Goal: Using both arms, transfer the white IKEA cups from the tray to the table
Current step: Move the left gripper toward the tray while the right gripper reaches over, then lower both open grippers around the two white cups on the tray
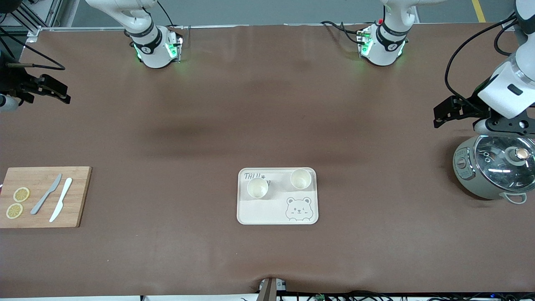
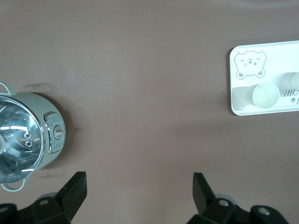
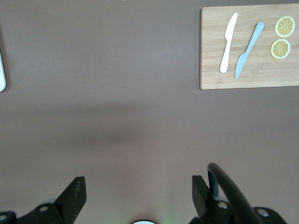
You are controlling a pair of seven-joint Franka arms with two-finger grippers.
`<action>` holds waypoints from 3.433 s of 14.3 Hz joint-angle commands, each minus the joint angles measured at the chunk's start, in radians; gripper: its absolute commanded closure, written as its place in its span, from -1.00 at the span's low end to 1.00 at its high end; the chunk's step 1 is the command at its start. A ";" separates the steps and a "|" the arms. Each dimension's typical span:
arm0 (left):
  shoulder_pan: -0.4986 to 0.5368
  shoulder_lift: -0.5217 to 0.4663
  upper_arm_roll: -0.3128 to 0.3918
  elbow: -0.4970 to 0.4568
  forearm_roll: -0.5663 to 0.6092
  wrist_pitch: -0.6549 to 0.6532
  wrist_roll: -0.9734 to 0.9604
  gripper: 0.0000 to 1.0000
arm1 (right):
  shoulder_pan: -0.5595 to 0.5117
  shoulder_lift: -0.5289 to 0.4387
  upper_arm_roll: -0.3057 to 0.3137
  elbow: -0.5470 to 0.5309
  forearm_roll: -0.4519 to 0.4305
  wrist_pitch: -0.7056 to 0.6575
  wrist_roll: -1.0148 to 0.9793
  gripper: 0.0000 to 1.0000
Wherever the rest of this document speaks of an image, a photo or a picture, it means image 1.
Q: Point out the grey plastic knife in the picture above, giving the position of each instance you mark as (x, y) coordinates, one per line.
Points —
(38, 205)

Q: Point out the brown table mat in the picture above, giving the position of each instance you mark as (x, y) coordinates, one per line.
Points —
(125, 251)

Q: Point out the lemon slice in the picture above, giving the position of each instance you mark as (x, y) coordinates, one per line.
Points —
(21, 195)
(14, 211)

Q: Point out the glass pot lid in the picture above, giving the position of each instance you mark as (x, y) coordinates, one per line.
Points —
(497, 175)

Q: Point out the cream bear print tray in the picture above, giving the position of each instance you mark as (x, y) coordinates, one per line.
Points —
(271, 213)

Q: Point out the bamboo cutting board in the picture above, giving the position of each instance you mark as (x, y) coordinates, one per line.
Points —
(77, 200)

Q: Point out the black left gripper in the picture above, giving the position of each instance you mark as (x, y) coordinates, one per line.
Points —
(471, 105)

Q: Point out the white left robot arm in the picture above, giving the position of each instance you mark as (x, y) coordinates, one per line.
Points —
(382, 54)

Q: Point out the grey-green cooking pot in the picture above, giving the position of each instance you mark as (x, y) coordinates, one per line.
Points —
(470, 184)

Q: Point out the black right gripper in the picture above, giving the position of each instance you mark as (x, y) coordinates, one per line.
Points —
(12, 80)

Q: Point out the white plastic knife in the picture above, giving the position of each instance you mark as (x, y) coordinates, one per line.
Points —
(58, 207)

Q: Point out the aluminium frame profile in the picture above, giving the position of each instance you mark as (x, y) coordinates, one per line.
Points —
(33, 31)

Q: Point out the white IKEA cup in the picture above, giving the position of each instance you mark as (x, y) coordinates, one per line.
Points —
(301, 179)
(257, 189)

